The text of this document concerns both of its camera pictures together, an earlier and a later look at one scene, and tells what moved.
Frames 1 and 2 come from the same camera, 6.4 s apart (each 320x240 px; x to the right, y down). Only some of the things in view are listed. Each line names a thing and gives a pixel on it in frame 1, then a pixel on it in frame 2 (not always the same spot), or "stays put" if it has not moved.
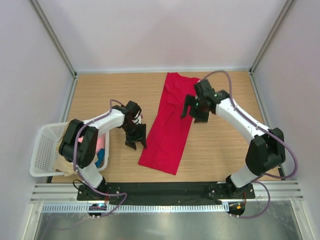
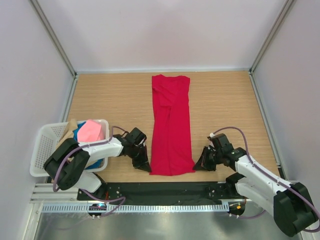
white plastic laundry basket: (48, 139) stays put
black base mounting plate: (165, 193) stays put
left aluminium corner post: (54, 36) stays put
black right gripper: (195, 108) to (210, 157)
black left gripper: (135, 132) to (137, 155)
